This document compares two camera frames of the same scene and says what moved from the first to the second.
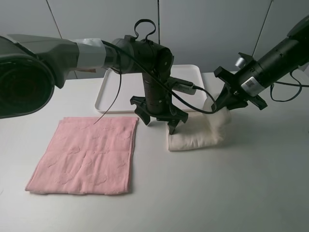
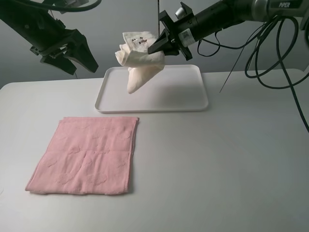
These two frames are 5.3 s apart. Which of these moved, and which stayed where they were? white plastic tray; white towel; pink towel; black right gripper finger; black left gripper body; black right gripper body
Moved: black left gripper body; black right gripper finger; black right gripper body; white towel
Stayed: white plastic tray; pink towel
